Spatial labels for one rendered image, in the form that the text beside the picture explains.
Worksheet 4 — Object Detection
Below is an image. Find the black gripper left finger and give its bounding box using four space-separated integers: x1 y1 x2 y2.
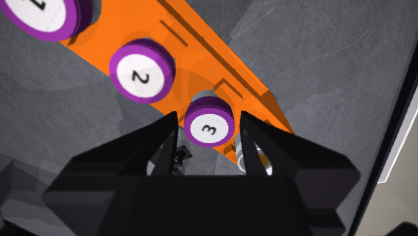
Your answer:
58 111 179 175

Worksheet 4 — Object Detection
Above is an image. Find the black table edge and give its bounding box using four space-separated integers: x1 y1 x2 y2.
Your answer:
348 43 418 236

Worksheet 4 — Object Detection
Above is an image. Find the white threaded tube neck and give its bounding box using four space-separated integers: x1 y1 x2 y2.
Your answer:
236 143 271 172

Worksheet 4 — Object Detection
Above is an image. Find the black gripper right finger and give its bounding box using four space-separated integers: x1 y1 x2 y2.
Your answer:
239 110 361 211

